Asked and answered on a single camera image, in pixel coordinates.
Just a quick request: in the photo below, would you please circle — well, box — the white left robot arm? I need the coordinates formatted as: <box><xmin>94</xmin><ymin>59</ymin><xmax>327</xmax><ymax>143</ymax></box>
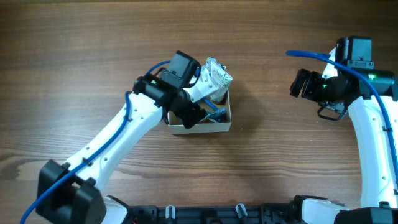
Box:
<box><xmin>21</xmin><ymin>51</ymin><xmax>206</xmax><ymax>223</ymax></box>

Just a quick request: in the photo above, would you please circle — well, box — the blue mouthwash bottle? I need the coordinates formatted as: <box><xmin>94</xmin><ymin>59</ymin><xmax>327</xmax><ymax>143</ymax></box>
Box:
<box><xmin>205</xmin><ymin>57</ymin><xmax>226</xmax><ymax>71</ymax></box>

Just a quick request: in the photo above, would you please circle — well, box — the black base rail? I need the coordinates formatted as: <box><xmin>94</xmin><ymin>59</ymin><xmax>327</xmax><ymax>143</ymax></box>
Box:
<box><xmin>123</xmin><ymin>203</ymin><xmax>301</xmax><ymax>224</ymax></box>

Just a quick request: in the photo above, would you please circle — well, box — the white cardboard box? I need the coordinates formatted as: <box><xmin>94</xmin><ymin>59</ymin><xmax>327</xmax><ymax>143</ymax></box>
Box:
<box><xmin>168</xmin><ymin>91</ymin><xmax>232</xmax><ymax>135</ymax></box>

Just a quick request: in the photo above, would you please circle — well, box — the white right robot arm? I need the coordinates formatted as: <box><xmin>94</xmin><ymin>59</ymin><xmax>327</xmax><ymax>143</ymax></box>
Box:
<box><xmin>286</xmin><ymin>36</ymin><xmax>397</xmax><ymax>223</ymax></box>

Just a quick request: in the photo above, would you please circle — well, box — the white lotion tube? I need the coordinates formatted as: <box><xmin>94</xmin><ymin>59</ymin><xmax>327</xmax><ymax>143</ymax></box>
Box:
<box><xmin>210</xmin><ymin>63</ymin><xmax>233</xmax><ymax>103</ymax></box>

